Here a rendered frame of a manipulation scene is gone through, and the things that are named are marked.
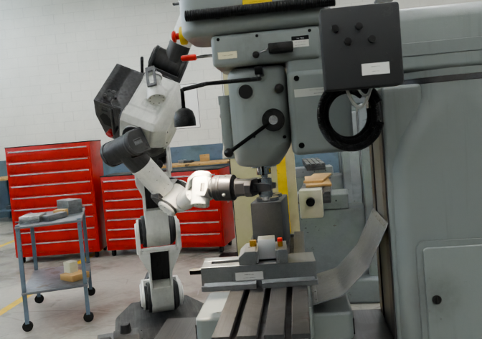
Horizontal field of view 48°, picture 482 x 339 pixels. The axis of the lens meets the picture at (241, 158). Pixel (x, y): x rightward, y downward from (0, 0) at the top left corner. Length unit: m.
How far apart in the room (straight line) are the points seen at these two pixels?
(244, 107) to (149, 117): 0.50
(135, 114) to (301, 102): 0.70
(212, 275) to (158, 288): 0.93
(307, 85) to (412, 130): 0.34
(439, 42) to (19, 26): 11.13
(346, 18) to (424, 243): 0.68
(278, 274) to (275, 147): 0.39
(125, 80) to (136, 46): 9.20
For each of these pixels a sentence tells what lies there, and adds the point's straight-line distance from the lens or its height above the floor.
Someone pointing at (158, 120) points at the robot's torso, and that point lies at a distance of 2.07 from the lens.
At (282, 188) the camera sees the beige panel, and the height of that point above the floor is 1.03.
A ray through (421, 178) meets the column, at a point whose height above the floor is 1.25.
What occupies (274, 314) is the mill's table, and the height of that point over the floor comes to 0.96.
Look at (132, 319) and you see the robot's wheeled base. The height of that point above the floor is 0.57.
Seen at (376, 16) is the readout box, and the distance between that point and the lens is 1.46.
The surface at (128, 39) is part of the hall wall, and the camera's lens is 11.45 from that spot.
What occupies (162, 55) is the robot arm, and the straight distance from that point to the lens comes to 2.24.
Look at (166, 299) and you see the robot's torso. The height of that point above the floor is 0.68.
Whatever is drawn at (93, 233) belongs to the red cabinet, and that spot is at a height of 0.31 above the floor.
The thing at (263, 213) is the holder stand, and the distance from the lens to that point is 2.09.
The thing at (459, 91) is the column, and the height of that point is 1.49.
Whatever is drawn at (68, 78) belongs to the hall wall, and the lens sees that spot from 11.80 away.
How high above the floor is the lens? 1.43
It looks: 3 degrees down
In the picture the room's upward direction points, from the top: 5 degrees counter-clockwise
